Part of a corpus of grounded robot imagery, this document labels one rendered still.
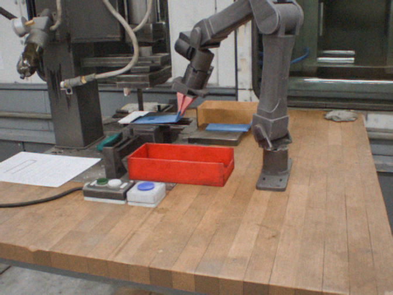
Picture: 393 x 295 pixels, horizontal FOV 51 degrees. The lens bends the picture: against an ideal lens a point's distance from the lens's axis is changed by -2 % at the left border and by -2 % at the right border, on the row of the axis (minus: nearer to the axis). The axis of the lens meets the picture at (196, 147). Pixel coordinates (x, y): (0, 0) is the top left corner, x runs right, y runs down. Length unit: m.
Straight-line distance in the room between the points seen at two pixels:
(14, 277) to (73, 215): 1.57
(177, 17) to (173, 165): 0.99
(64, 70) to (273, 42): 0.66
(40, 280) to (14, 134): 0.81
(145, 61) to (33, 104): 1.25
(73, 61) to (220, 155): 0.53
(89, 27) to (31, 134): 1.25
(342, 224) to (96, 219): 0.50
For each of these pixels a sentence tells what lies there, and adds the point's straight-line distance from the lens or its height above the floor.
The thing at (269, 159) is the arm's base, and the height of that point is 0.95.
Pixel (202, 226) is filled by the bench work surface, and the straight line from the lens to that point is 0.84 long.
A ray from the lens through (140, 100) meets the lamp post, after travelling 1.57.
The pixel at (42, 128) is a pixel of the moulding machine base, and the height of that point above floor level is 0.73.
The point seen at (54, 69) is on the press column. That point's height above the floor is 1.15.
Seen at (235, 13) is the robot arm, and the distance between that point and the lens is 1.06.
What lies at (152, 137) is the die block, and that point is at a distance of 1.20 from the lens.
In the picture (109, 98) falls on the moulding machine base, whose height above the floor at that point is 0.90.
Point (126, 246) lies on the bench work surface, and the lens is 0.80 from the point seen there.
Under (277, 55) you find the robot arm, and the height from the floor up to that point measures 1.20.
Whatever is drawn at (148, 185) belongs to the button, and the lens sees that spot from 0.95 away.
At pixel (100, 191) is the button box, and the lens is 0.98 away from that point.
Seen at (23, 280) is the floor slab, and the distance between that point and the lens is 2.44.
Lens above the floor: 1.32
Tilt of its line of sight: 19 degrees down
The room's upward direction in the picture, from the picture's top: 3 degrees counter-clockwise
